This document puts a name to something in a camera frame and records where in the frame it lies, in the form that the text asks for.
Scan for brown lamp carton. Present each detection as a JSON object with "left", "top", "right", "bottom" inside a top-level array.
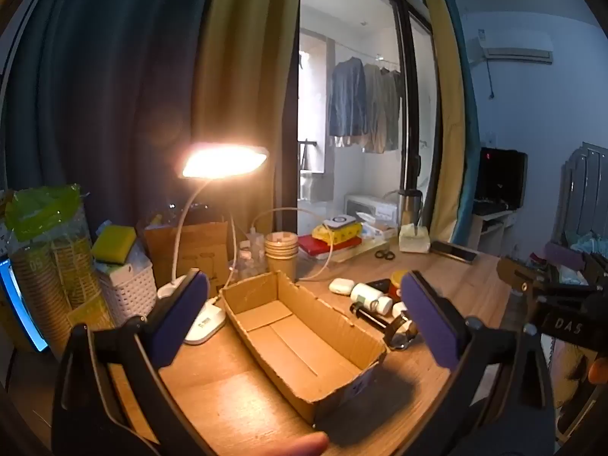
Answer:
[{"left": 144, "top": 221, "right": 230, "bottom": 291}]

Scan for white paper boxes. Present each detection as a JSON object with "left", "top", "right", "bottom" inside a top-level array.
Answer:
[{"left": 360, "top": 222, "right": 398, "bottom": 241}]

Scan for white pill bottle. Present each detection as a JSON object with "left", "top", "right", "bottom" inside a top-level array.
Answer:
[{"left": 350, "top": 283, "right": 394, "bottom": 315}]

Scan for black smartphone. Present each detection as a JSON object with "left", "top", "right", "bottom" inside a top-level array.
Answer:
[{"left": 430, "top": 240, "right": 478, "bottom": 265}]

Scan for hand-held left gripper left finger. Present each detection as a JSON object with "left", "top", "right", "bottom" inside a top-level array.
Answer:
[{"left": 51, "top": 268, "right": 211, "bottom": 456}]

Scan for yellow-lid jar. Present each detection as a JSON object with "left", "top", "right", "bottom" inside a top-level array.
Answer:
[{"left": 388, "top": 271, "right": 415, "bottom": 303}]

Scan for white stand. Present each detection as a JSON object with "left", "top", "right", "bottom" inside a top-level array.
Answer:
[{"left": 472, "top": 209, "right": 517, "bottom": 249}]

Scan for person's right hand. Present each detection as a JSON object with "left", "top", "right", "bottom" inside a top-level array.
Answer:
[{"left": 588, "top": 357, "right": 608, "bottom": 385}]

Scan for yellow green sponge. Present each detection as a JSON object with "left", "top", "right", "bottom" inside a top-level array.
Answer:
[{"left": 92, "top": 225, "right": 138, "bottom": 265}]

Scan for olive yellow curtain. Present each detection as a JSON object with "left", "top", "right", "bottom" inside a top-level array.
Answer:
[{"left": 190, "top": 0, "right": 303, "bottom": 238}]

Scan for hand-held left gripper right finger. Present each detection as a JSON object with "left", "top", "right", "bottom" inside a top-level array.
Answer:
[{"left": 400, "top": 271, "right": 556, "bottom": 456}]

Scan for steel tumbler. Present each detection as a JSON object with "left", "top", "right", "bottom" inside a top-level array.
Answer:
[{"left": 397, "top": 188, "right": 424, "bottom": 227}]

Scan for stack of brown paper cups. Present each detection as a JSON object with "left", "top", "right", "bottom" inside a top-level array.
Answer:
[{"left": 264, "top": 232, "right": 299, "bottom": 282}]

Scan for white toaster oven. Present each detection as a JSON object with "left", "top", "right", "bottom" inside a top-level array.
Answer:
[{"left": 344, "top": 193, "right": 400, "bottom": 223}]

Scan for long white charging cable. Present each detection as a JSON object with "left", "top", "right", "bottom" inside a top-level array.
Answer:
[{"left": 251, "top": 206, "right": 336, "bottom": 281}]

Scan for brown strap wristwatch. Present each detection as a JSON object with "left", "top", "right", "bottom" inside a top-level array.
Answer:
[{"left": 384, "top": 311, "right": 420, "bottom": 351}]

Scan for white desk lamp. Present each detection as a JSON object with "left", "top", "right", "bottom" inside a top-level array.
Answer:
[{"left": 157, "top": 144, "right": 270, "bottom": 345}]

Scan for clear plastic bottle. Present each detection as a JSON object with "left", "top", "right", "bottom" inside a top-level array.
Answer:
[{"left": 237, "top": 229, "right": 267, "bottom": 274}]

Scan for dark blue curtain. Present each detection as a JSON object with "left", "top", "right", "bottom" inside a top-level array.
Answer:
[{"left": 0, "top": 0, "right": 219, "bottom": 267}]

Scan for hanging clothes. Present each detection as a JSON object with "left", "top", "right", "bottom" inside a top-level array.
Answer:
[{"left": 327, "top": 56, "right": 402, "bottom": 154}]

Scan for pale yellow tissue pack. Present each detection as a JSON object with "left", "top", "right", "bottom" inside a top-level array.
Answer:
[{"left": 398, "top": 224, "right": 431, "bottom": 253}]

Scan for white lamp cable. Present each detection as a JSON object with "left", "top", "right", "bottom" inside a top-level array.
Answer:
[{"left": 214, "top": 216, "right": 239, "bottom": 306}]

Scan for red book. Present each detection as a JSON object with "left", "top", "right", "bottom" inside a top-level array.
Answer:
[{"left": 298, "top": 235, "right": 363, "bottom": 260}]

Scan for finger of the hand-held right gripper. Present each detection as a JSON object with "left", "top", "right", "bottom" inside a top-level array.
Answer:
[{"left": 497, "top": 256, "right": 602, "bottom": 298}]

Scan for yellow packet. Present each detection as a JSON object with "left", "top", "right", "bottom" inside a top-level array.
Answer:
[{"left": 311, "top": 225, "right": 363, "bottom": 246}]

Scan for lit blue screen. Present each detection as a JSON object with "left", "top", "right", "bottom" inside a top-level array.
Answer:
[{"left": 0, "top": 255, "right": 49, "bottom": 353}]

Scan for person's left hand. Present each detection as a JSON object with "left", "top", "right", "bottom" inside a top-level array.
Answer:
[{"left": 259, "top": 432, "right": 329, "bottom": 456}]

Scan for teal curtain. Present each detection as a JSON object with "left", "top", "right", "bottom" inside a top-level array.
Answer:
[{"left": 439, "top": 0, "right": 481, "bottom": 248}]

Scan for white flat device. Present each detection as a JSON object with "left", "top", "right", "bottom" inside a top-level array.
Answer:
[{"left": 323, "top": 215, "right": 358, "bottom": 231}]

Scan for black flashlight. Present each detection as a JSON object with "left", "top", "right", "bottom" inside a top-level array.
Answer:
[{"left": 350, "top": 303, "right": 391, "bottom": 332}]

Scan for bagged stack of paper cups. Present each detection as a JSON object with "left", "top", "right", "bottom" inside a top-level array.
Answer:
[{"left": 4, "top": 184, "right": 101, "bottom": 358}]

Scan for cardboard box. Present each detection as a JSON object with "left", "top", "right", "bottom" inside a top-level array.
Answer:
[{"left": 221, "top": 271, "right": 388, "bottom": 426}]

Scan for white air conditioner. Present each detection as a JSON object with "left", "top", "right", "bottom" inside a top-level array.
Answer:
[{"left": 478, "top": 31, "right": 554, "bottom": 64}]

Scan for white plastic basket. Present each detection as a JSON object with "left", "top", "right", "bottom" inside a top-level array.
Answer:
[{"left": 97, "top": 261, "right": 158, "bottom": 326}]

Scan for black monitor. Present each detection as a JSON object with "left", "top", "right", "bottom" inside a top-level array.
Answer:
[{"left": 474, "top": 147, "right": 528, "bottom": 213}]

